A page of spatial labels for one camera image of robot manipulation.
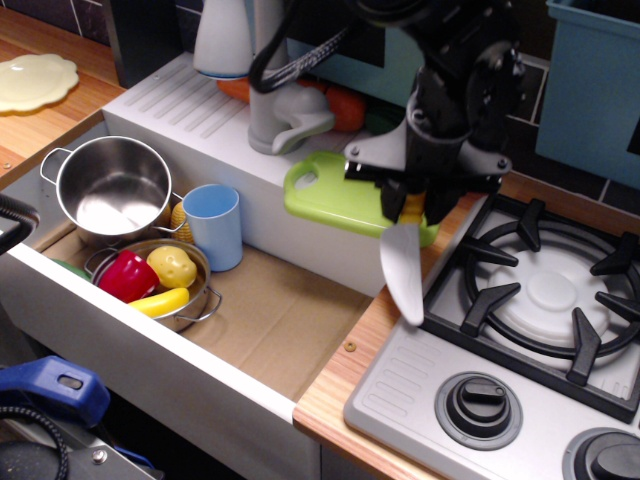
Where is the light blue plastic cup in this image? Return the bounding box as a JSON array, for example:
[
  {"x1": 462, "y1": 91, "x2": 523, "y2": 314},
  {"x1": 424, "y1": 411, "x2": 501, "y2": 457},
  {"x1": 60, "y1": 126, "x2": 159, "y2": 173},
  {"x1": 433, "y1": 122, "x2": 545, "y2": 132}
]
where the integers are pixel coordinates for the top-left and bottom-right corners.
[{"x1": 183, "y1": 184, "x2": 243, "y2": 272}]

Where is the grey toy stove top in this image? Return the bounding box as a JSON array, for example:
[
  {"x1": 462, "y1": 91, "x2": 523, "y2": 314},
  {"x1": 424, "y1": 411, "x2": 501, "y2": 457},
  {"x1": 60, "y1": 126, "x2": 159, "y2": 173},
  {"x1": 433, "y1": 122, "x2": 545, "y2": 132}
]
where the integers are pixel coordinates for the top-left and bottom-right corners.
[{"x1": 344, "y1": 199, "x2": 639, "y2": 479}]

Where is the yellow toy potato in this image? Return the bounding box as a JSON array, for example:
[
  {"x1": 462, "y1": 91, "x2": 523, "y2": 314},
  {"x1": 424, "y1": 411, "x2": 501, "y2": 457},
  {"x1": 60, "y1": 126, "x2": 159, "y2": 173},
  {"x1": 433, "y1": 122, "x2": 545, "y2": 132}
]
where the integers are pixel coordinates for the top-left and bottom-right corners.
[{"x1": 146, "y1": 246, "x2": 197, "y2": 289}]

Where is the green toy vegetable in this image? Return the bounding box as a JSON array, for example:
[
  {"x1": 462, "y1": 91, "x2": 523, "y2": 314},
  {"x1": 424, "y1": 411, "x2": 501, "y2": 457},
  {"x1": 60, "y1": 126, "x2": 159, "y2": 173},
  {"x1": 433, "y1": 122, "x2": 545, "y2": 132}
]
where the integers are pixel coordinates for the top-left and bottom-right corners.
[{"x1": 53, "y1": 259, "x2": 91, "y2": 281}]

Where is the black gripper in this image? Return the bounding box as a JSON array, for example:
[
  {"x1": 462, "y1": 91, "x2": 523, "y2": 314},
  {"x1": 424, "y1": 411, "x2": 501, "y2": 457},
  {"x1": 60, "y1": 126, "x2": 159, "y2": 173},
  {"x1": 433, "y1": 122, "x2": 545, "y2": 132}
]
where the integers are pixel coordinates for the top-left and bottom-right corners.
[{"x1": 345, "y1": 64, "x2": 512, "y2": 226}]

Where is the black stove knob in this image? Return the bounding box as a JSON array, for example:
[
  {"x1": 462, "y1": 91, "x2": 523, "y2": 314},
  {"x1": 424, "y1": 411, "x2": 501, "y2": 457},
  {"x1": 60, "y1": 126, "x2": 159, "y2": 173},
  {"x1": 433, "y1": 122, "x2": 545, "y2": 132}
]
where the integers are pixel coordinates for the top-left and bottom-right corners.
[
  {"x1": 434, "y1": 372, "x2": 524, "y2": 451},
  {"x1": 562, "y1": 428, "x2": 639, "y2": 480}
]

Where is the cream scalloped plate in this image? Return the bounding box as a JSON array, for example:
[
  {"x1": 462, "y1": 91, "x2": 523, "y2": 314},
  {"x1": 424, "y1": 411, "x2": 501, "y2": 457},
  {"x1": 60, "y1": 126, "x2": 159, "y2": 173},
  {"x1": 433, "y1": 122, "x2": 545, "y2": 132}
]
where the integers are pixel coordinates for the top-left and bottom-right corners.
[{"x1": 1, "y1": 54, "x2": 79, "y2": 113}]

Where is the grey toy faucet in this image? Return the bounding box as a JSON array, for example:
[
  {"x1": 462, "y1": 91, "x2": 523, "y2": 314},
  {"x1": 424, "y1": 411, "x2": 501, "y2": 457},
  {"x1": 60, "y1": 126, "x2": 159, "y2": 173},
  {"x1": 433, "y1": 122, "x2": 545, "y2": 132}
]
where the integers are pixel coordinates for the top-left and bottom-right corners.
[{"x1": 248, "y1": 1, "x2": 335, "y2": 155}]

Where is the teal plastic bin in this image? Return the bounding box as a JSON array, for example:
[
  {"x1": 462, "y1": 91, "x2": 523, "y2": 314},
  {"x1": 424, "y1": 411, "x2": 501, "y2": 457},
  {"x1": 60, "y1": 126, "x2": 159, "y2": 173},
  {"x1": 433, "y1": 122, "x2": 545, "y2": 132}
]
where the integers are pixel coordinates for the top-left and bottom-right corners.
[{"x1": 288, "y1": 1, "x2": 639, "y2": 193}]

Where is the large steel pot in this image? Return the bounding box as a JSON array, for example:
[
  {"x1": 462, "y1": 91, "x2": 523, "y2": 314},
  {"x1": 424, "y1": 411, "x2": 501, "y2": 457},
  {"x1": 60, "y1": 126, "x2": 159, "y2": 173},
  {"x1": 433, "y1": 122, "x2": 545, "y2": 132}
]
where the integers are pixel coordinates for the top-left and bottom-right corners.
[{"x1": 40, "y1": 136, "x2": 179, "y2": 246}]

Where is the yellow handled toy knife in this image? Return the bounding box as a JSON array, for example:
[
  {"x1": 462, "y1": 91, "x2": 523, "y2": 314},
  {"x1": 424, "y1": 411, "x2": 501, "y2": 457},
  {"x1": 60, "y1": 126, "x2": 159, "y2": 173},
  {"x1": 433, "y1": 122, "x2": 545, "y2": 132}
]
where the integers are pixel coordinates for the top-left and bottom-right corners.
[{"x1": 380, "y1": 194, "x2": 425, "y2": 327}]

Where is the dark green toy item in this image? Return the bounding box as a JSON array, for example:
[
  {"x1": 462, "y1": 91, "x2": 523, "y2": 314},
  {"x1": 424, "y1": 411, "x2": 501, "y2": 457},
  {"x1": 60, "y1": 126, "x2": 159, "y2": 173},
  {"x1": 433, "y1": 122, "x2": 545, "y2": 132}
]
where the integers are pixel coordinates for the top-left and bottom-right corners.
[{"x1": 364, "y1": 99, "x2": 406, "y2": 135}]

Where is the white bottle with blue band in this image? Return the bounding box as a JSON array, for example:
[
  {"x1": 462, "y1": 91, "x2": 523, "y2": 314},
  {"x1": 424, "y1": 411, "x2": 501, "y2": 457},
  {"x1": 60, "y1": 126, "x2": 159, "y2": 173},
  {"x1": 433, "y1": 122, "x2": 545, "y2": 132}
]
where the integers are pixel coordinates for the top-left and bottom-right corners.
[{"x1": 193, "y1": 0, "x2": 253, "y2": 80}]

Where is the small steel pot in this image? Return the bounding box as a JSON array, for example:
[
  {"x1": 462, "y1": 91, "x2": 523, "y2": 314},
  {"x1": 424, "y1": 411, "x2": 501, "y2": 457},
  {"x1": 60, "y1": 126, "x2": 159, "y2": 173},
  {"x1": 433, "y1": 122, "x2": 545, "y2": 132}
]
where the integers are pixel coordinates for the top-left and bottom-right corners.
[{"x1": 85, "y1": 239, "x2": 222, "y2": 332}]

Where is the yellow toy corn cob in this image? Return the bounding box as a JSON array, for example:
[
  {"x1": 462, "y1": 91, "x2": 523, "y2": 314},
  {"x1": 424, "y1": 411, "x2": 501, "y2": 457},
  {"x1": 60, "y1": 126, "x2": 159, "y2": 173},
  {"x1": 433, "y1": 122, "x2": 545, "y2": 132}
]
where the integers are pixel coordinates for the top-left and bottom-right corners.
[{"x1": 170, "y1": 201, "x2": 194, "y2": 244}]

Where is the black braided cable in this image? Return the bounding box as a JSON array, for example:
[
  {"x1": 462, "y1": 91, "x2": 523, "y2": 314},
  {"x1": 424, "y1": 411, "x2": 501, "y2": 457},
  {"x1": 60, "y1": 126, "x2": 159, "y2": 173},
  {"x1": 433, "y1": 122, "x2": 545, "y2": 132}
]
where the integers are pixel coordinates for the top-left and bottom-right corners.
[{"x1": 248, "y1": 0, "x2": 351, "y2": 95}]

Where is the orange toy carrot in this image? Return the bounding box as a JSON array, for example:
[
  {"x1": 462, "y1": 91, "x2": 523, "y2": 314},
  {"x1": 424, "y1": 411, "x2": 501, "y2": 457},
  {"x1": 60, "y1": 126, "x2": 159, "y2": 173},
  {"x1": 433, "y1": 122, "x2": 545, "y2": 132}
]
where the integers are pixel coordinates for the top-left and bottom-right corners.
[{"x1": 216, "y1": 78, "x2": 367, "y2": 132}]

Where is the blue clamp handle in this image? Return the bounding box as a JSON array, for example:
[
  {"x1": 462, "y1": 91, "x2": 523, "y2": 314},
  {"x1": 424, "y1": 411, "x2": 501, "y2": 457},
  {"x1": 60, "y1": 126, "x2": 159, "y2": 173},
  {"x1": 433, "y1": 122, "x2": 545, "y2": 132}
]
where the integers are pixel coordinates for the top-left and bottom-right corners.
[{"x1": 1, "y1": 356, "x2": 111, "y2": 428}]

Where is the yellow toy banana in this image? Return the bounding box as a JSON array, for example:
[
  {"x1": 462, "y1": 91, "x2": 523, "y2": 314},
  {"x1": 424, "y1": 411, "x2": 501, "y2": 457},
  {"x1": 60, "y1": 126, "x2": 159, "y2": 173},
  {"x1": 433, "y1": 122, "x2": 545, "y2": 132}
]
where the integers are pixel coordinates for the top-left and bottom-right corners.
[{"x1": 129, "y1": 287, "x2": 190, "y2": 318}]

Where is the red toy bell pepper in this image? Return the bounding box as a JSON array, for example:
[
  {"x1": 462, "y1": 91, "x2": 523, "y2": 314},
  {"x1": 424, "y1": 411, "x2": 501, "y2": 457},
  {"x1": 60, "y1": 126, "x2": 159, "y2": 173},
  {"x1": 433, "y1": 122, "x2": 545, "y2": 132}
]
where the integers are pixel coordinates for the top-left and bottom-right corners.
[{"x1": 97, "y1": 250, "x2": 160, "y2": 303}]

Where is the white toy sink basin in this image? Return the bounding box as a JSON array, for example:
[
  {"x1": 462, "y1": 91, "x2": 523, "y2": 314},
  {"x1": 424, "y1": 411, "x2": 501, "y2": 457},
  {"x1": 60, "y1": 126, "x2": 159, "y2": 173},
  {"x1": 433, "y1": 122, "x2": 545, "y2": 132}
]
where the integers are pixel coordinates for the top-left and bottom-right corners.
[{"x1": 1, "y1": 55, "x2": 383, "y2": 479}]

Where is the green plastic cutting board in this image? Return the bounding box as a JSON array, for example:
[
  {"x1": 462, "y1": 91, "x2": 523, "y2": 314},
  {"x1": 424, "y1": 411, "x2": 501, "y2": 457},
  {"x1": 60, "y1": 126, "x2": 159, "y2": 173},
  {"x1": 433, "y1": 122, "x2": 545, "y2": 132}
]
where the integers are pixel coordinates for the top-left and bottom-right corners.
[{"x1": 283, "y1": 151, "x2": 441, "y2": 249}]

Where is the black stove burner grate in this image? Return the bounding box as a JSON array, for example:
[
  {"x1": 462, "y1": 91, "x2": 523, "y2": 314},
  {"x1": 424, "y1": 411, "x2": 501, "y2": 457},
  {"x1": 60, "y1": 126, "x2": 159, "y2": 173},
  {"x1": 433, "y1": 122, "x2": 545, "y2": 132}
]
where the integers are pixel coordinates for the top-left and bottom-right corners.
[{"x1": 422, "y1": 195, "x2": 639, "y2": 424}]

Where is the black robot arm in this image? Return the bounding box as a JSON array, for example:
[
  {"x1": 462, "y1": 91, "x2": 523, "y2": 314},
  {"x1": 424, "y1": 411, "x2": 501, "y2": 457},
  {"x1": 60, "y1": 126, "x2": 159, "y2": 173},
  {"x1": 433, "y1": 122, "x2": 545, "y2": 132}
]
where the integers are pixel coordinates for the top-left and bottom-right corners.
[{"x1": 345, "y1": 1, "x2": 524, "y2": 225}]

